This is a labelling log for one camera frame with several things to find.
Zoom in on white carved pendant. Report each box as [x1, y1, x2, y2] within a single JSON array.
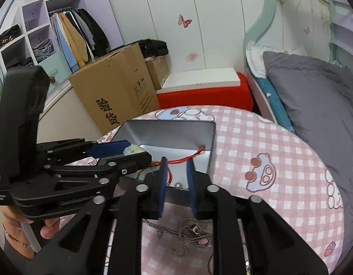
[[123, 146, 147, 157]]

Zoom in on purple bedside shelf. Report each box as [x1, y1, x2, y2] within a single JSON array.
[[328, 0, 353, 63]]

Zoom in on row of hanging clothes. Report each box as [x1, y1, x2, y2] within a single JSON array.
[[49, 8, 109, 73]]

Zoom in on white flat board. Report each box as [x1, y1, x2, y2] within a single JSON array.
[[162, 67, 240, 94]]

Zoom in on small cardboard box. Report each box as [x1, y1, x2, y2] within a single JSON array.
[[145, 56, 170, 91]]

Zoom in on person's left hand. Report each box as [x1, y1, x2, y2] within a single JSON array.
[[1, 205, 61, 239]]

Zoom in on mint green bed headboard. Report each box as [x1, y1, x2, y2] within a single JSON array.
[[243, 0, 281, 63]]

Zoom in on silver chain necklace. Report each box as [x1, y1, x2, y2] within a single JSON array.
[[143, 218, 214, 260]]

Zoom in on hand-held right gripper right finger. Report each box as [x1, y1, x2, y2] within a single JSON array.
[[186, 158, 329, 275]]

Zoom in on red string bracelet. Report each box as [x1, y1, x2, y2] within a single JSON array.
[[149, 146, 207, 178]]

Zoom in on multicolour cord bracelet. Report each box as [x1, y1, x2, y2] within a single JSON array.
[[136, 168, 150, 182]]

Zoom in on grey quilt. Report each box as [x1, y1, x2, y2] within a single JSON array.
[[262, 51, 353, 235]]

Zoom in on teal knitted blanket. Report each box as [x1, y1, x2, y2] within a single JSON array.
[[257, 76, 296, 134]]

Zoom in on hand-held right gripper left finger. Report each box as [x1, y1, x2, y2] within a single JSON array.
[[26, 157, 169, 275]]

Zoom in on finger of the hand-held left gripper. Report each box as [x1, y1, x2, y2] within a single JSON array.
[[36, 139, 131, 167], [10, 151, 152, 221]]

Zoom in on mint green drawer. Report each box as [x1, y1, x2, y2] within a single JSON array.
[[38, 49, 73, 86]]

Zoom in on black clothing bundle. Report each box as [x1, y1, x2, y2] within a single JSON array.
[[139, 39, 169, 59]]

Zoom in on red cloth seat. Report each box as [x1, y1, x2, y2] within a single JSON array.
[[156, 73, 254, 111]]

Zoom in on large cardboard box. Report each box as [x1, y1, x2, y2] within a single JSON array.
[[69, 42, 162, 135]]

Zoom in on white pillow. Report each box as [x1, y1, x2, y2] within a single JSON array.
[[247, 41, 306, 78]]

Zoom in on silver metal tin box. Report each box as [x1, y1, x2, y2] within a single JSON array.
[[110, 119, 217, 192]]

